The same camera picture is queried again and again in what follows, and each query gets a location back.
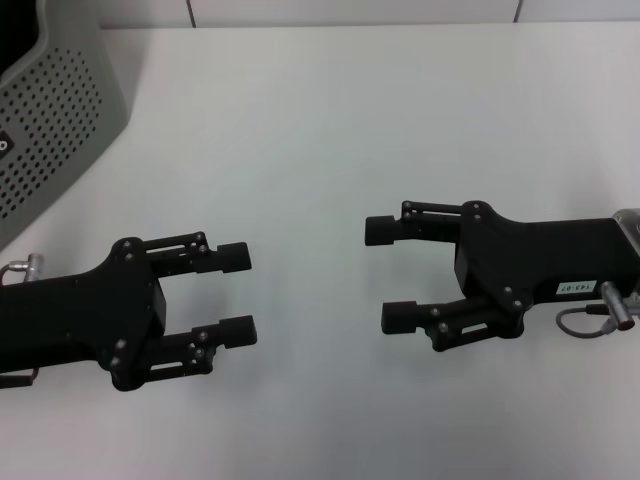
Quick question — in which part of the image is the right gripper cable with plug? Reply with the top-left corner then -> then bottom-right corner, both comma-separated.
557,281 -> 640,337

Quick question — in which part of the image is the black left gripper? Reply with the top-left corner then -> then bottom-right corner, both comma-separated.
0,236 -> 169,393

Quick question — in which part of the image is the grey perforated storage box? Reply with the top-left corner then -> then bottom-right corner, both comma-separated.
0,0 -> 134,254

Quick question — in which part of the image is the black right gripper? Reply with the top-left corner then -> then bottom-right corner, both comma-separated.
364,199 -> 639,354

